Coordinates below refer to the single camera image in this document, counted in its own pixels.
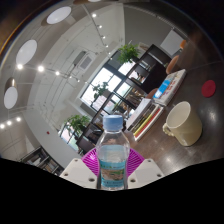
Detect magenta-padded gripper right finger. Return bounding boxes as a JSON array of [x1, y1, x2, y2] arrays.
[[126, 147, 165, 190]]

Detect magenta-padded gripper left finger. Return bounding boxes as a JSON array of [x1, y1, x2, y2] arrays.
[[59, 148, 101, 190]]

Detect clear water bottle blue cap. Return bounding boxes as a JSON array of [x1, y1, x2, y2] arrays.
[[95, 114, 131, 191]]

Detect wide bushy potted plant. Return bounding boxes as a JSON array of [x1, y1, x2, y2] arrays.
[[63, 114, 92, 138]]

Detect stack of books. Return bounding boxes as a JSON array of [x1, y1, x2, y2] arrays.
[[125, 98, 165, 142]]

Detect cream ceramic mug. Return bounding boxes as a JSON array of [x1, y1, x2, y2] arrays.
[[162, 101, 203, 147]]

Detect low dark shelf unit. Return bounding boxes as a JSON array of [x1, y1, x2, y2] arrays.
[[75, 43, 174, 156]]

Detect small potted plant white pot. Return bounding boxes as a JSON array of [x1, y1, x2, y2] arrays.
[[92, 81, 110, 101]]

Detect white book with blue cover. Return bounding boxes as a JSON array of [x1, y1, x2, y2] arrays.
[[152, 68, 188, 107]]

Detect flat round red coaster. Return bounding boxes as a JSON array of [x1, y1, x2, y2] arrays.
[[201, 79, 217, 99]]

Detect ceiling track spotlights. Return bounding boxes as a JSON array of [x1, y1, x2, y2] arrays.
[[0, 12, 111, 131]]

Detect ceiling air conditioner unit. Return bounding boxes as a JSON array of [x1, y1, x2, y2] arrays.
[[72, 49, 94, 72]]

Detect tall potted plant dark pot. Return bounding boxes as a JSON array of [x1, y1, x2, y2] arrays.
[[117, 43, 141, 65]]

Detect round white ceiling lights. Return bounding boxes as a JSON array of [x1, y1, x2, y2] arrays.
[[3, 0, 101, 110]]

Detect white wall radiator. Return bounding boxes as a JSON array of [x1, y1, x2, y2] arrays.
[[159, 29, 185, 57]]

